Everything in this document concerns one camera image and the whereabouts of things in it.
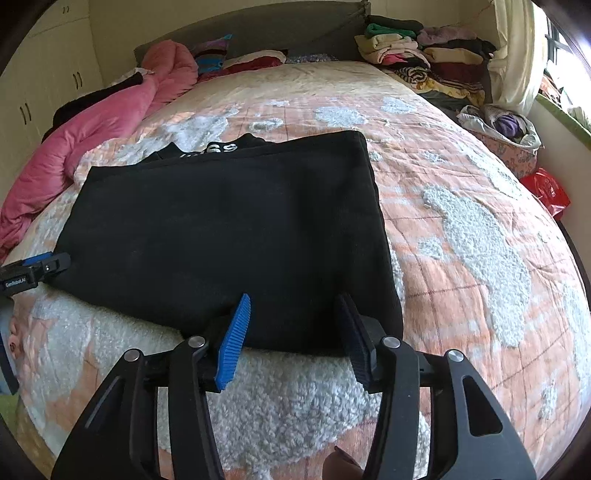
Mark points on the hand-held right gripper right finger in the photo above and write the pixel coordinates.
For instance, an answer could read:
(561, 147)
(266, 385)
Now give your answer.
(355, 341)

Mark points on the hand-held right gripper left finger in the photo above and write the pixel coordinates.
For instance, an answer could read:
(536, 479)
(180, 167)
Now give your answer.
(233, 337)

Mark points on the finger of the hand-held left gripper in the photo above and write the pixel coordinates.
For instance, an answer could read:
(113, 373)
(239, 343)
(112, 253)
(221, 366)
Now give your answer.
(55, 266)
(37, 258)

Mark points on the black printed sweater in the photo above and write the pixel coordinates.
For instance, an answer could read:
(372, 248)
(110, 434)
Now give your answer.
(207, 230)

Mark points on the floral basket of clothes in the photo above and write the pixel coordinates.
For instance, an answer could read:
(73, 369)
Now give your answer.
(508, 134)

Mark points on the pile of folded clothes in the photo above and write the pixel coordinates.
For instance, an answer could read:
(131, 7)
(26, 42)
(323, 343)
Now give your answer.
(425, 60)

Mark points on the person's left hand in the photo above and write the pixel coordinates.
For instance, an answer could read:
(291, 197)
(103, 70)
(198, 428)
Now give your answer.
(14, 339)

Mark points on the person's right hand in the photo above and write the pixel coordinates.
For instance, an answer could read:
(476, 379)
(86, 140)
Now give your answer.
(341, 466)

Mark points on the peach floral bed blanket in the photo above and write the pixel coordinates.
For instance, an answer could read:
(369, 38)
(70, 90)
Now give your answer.
(461, 254)

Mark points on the pink quilt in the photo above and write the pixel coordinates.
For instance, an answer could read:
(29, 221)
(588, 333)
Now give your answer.
(92, 129)

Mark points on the black cloth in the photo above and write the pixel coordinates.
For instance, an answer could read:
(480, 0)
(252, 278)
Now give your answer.
(87, 99)

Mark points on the cream wardrobe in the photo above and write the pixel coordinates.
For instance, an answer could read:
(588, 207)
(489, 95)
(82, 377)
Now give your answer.
(41, 64)

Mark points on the red plastic bag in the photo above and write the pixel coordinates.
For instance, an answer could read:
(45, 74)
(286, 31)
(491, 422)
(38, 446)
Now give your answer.
(547, 191)

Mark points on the purple blue striped cloth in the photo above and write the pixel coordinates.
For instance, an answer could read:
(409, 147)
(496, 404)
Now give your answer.
(212, 50)

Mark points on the red and white cloth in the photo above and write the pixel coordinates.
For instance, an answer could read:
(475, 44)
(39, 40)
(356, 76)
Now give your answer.
(254, 62)

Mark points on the blue patterned cloth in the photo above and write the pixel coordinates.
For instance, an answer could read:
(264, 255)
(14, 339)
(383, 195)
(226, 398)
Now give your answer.
(311, 58)

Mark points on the green window sill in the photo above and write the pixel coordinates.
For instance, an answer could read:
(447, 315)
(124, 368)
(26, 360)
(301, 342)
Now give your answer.
(565, 120)

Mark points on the grey bed headboard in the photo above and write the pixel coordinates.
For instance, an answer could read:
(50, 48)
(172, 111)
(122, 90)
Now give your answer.
(277, 27)

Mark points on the cream curtain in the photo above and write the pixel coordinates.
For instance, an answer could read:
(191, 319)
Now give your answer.
(517, 55)

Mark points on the window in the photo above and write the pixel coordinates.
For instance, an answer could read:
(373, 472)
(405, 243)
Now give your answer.
(565, 64)

